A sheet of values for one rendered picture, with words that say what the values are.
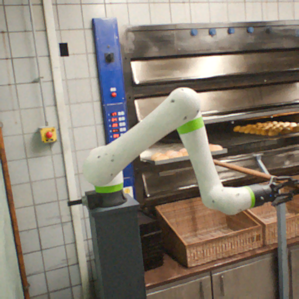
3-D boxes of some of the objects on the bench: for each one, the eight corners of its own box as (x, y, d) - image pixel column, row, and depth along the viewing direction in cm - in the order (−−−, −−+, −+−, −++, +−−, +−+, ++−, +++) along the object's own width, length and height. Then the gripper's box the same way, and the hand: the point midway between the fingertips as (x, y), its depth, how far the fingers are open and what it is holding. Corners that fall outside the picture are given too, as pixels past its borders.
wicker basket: (225, 225, 289) (222, 191, 284) (282, 209, 309) (281, 177, 304) (266, 246, 244) (264, 207, 240) (330, 227, 264) (329, 190, 260)
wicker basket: (156, 242, 270) (153, 205, 265) (223, 225, 289) (221, 191, 284) (187, 269, 225) (183, 226, 220) (264, 247, 244) (261, 207, 239)
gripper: (253, 174, 157) (297, 166, 165) (254, 211, 159) (298, 200, 167) (264, 177, 150) (310, 168, 158) (266, 215, 152) (310, 204, 160)
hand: (298, 186), depth 161 cm, fingers closed on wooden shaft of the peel, 3 cm apart
